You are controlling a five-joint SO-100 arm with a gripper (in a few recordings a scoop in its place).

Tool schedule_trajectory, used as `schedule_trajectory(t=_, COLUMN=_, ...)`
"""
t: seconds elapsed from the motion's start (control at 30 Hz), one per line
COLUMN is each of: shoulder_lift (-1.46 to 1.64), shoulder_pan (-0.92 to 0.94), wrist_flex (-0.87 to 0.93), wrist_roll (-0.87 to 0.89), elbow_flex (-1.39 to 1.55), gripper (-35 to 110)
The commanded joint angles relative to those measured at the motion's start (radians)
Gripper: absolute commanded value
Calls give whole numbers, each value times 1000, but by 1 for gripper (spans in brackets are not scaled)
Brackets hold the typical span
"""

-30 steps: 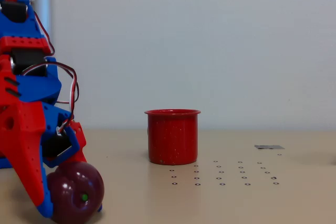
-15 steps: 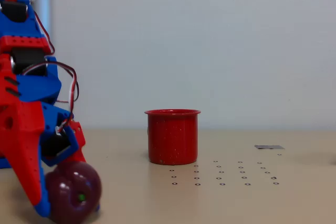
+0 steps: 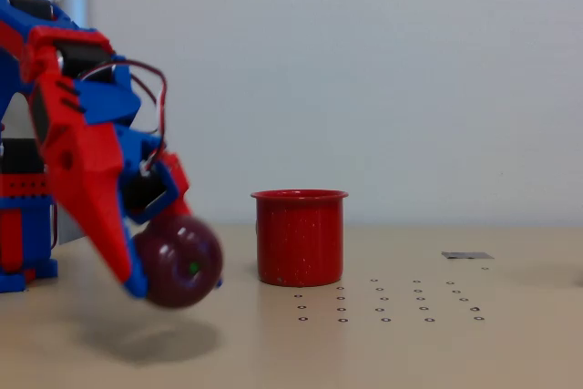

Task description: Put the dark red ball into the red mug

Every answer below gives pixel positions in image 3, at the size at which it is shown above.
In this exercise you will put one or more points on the red and blue gripper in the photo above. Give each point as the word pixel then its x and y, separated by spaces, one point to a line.
pixel 93 179

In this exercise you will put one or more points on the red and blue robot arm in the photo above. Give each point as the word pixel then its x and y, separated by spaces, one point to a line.
pixel 18 20

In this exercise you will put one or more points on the red speckled enamel cup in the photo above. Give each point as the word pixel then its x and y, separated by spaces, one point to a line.
pixel 299 238

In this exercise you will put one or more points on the dark purple plum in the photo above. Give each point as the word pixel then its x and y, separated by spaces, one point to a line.
pixel 182 261

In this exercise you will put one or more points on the grey tape patch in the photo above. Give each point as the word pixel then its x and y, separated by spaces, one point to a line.
pixel 467 255

